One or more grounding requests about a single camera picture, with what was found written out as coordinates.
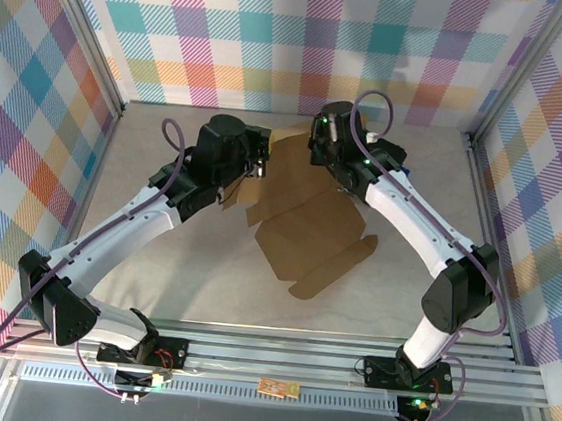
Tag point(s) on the brown cardboard paper box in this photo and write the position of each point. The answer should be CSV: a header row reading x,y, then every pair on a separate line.
x,y
309,233

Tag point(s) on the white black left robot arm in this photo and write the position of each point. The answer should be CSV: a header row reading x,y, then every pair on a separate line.
x,y
123,226

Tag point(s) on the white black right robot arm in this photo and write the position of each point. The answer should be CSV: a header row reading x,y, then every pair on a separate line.
x,y
411,219

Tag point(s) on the small blue block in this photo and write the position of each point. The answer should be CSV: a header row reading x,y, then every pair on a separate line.
x,y
406,171

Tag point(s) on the small orange label tag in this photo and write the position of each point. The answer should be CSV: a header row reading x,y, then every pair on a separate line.
x,y
278,387

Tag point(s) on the aluminium left floor rail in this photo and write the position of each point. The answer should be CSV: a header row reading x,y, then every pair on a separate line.
x,y
94,176

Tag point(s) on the aluminium floor rail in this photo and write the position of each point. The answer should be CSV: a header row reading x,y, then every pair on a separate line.
x,y
485,202
94,176

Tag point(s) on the aluminium right floor rail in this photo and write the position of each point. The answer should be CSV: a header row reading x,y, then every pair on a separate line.
x,y
485,202

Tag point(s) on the aluminium left frame post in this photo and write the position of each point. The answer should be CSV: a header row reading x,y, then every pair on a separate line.
x,y
93,45

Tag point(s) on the aluminium frame post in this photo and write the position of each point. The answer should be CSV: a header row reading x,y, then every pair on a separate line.
x,y
93,45
522,70

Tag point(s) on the aluminium right frame post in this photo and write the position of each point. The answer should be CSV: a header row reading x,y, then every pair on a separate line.
x,y
522,70

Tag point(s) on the aluminium mounting rail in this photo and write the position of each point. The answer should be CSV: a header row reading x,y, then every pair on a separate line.
x,y
271,355

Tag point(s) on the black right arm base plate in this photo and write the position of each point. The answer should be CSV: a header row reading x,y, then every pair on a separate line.
x,y
379,374

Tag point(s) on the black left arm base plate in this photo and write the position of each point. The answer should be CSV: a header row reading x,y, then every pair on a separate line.
x,y
170,355

